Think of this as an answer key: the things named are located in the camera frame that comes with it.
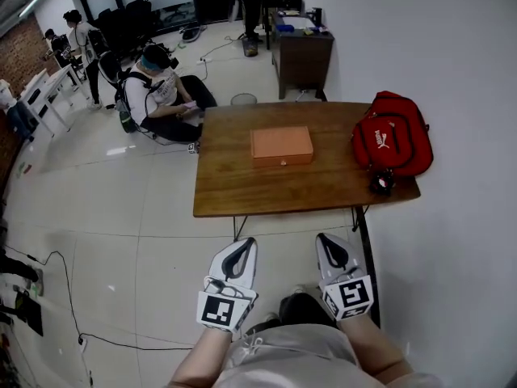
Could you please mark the orange wooden box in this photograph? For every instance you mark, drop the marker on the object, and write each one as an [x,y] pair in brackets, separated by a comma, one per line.
[280,142]

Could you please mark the white power strip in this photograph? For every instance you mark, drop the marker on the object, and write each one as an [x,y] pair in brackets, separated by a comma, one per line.
[205,60]

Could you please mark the black floor bag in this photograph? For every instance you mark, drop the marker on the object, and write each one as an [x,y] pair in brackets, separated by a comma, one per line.
[192,34]

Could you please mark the person's left forearm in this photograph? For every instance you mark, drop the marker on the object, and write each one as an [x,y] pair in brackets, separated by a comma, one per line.
[198,358]

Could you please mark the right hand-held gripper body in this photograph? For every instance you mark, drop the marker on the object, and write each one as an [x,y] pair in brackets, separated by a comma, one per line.
[349,295]

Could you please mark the black desk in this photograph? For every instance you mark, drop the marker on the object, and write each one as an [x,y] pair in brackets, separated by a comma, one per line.
[278,0]

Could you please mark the dark wooden cabinet desk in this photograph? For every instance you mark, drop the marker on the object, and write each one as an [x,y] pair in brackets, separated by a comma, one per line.
[303,57]

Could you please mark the row of black office chairs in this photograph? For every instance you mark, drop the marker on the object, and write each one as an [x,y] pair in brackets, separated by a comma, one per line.
[121,26]

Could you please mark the brown wooden drawer with knob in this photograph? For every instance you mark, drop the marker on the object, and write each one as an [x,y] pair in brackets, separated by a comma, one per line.
[282,161]

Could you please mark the person's right forearm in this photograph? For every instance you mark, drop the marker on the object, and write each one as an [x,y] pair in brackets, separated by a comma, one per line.
[371,346]

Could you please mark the thick black table leg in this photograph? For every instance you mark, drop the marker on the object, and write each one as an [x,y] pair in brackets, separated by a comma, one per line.
[365,237]

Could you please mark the white table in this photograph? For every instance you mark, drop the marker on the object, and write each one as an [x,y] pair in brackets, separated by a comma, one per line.
[42,95]

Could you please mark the thin black table leg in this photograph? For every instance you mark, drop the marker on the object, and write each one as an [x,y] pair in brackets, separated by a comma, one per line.
[236,226]

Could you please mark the person's black trousers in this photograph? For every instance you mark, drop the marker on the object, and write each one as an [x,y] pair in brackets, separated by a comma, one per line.
[307,309]

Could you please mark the red backpack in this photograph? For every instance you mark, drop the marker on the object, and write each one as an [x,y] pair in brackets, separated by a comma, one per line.
[392,136]

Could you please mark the blue case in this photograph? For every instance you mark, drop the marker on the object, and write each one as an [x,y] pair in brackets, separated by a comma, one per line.
[284,27]

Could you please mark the white wall plug adapter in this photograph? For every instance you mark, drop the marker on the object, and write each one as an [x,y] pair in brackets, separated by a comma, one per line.
[82,340]

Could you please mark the black floor mat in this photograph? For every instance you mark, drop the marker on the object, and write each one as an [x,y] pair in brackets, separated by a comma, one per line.
[30,315]

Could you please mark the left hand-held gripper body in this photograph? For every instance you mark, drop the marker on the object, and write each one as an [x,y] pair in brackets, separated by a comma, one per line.
[220,307]

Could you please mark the small black and red gadget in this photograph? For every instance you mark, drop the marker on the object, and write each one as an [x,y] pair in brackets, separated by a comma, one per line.
[382,183]

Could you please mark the black appliance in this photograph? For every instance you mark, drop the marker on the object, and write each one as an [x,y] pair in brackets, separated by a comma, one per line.
[317,15]

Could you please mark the person's grey shirt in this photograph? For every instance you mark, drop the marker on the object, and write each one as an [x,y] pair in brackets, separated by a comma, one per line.
[295,362]

